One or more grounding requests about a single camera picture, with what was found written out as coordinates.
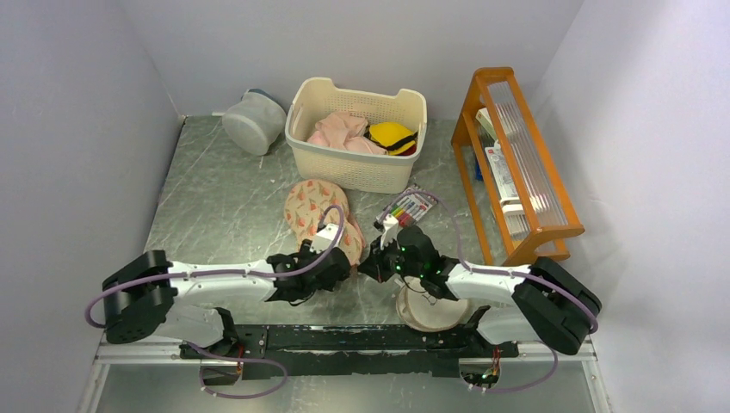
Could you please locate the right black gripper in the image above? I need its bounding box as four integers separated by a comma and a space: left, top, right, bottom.
358, 233, 424, 283

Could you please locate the floral mesh laundry bag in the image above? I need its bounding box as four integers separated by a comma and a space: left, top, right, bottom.
284, 179, 365, 267

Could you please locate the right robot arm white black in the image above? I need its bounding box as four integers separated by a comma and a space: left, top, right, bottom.
358, 226, 602, 356

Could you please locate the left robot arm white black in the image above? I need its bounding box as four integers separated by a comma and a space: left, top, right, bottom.
102, 244, 351, 358

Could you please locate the cream plastic laundry basket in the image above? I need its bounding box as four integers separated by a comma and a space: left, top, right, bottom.
285, 77, 427, 194

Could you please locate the grey round mesh bag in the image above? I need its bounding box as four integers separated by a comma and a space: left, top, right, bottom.
221, 89, 288, 156

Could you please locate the beige round glasses pouch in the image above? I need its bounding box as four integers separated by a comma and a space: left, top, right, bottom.
396, 287, 470, 332

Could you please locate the marker pen pack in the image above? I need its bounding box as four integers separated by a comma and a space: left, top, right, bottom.
374, 183, 438, 228

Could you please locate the yellow black cloth in basket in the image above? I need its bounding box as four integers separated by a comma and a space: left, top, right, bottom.
365, 122, 418, 157

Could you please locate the pink cloth in basket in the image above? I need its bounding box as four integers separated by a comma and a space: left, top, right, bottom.
306, 112, 387, 155

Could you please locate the white box in rack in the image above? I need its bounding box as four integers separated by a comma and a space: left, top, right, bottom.
485, 146, 519, 204

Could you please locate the orange wooden rack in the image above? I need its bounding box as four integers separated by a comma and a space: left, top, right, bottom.
451, 67, 585, 265

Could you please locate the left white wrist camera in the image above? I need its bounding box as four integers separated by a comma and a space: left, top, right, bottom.
311, 224, 341, 253

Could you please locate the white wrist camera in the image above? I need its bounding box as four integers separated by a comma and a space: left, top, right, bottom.
380, 214, 400, 250
311, 224, 341, 253

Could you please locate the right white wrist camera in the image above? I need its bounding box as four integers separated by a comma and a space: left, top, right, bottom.
380, 214, 400, 250

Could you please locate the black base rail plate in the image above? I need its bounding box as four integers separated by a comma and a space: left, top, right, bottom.
205, 324, 518, 385

